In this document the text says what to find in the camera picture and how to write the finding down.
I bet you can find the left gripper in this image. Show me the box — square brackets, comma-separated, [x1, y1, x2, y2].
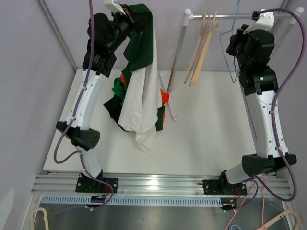
[106, 4, 149, 52]

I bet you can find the dark green t shirt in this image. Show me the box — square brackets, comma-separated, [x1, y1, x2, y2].
[123, 3, 165, 131]

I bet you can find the beige hanger of orange shirt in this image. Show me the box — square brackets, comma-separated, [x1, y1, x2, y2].
[190, 11, 218, 85]

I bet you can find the pink wire hanger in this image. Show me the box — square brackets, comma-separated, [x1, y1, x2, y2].
[185, 11, 218, 86]

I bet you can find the blue wire hanger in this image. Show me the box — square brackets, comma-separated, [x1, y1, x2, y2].
[220, 0, 242, 84]

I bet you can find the orange t shirt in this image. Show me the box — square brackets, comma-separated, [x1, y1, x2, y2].
[119, 73, 170, 120]

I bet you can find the beige wooden hanger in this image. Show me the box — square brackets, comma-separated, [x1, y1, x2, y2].
[184, 10, 208, 84]

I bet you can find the black t shirt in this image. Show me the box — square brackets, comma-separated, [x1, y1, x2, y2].
[104, 95, 128, 132]

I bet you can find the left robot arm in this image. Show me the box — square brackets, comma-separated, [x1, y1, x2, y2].
[53, 13, 141, 192]

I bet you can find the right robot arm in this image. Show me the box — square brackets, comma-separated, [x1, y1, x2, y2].
[218, 24, 297, 194]

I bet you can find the white printed t shirt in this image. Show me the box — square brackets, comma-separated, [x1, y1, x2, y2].
[118, 35, 162, 153]

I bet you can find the pink hanger bottom right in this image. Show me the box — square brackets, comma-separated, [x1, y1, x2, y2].
[224, 178, 259, 230]

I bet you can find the beige hanger bottom right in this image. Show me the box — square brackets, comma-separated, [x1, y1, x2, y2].
[254, 210, 305, 230]

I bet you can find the beige hanger bottom left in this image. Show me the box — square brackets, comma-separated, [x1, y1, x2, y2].
[31, 207, 50, 230]

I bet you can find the metal clothes rack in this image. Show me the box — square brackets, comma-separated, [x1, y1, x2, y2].
[165, 7, 305, 121]

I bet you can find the white perforated plastic basket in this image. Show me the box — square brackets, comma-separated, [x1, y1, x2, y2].
[158, 71, 167, 91]

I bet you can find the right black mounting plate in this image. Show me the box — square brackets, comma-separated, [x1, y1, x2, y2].
[199, 179, 247, 196]

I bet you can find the black mounting plate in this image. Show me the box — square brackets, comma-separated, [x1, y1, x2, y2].
[199, 179, 247, 196]
[75, 177, 119, 194]

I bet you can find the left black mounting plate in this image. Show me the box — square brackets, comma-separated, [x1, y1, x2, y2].
[75, 177, 119, 194]

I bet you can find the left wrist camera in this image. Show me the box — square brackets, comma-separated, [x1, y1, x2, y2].
[103, 0, 126, 15]

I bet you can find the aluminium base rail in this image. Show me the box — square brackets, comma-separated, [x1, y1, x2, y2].
[31, 170, 293, 198]

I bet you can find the slotted cable duct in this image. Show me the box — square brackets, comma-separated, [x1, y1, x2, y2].
[40, 195, 222, 207]

